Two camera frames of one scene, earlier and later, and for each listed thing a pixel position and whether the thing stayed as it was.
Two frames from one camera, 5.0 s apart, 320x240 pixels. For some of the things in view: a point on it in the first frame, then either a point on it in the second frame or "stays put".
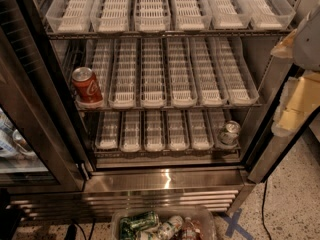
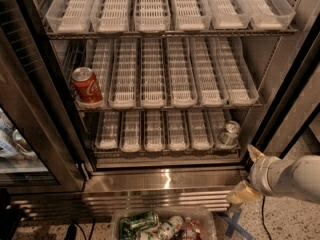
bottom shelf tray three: [154, 133] stays put
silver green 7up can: [230, 135] stays put
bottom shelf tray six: [218, 118] stays put
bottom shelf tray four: [177, 138] stays put
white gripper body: [309, 45] to [261, 174]
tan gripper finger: [285, 47] to [254, 153]
